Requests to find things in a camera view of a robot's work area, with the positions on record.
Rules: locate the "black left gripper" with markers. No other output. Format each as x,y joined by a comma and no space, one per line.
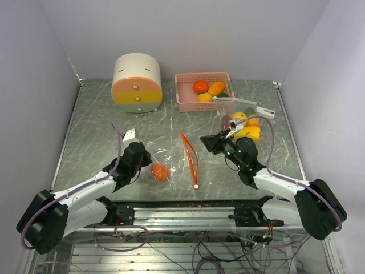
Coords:
146,158

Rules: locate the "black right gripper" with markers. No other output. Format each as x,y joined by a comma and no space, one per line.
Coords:
211,141

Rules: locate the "fake red orange tomato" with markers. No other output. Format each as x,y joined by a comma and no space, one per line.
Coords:
159,172

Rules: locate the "clear white-slider zip bag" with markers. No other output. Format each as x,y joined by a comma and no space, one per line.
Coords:
228,106

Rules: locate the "clear red-zip bag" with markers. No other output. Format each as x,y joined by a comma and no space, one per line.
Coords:
179,157

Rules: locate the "fake yellow peach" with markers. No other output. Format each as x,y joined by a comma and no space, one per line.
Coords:
204,97

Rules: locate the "fake dark green avocado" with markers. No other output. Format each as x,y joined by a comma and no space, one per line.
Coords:
223,95

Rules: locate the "fake yellow orange mango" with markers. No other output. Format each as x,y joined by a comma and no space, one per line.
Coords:
216,88

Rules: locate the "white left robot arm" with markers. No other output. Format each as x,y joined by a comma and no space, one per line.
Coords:
52,216

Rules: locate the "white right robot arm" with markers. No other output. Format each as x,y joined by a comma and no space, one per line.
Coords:
310,204

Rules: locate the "fake yellow lemon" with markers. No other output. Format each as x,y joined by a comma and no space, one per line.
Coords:
239,115

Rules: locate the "fake yellow bell pepper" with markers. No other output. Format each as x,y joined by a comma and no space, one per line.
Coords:
251,132

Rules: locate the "fake green orange mango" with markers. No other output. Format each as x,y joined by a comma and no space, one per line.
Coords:
252,118

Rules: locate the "pink perforated plastic basket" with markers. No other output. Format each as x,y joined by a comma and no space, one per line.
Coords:
187,99

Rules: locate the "round pastel mini drawer cabinet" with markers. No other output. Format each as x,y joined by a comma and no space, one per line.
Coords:
136,85

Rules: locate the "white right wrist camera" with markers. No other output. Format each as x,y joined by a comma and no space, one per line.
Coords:
235,125

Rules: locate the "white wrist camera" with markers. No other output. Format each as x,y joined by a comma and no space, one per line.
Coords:
129,135
235,125

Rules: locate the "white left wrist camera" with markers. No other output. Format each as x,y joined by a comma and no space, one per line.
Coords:
129,135

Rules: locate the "aluminium rail frame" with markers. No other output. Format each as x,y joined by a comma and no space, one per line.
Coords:
190,237

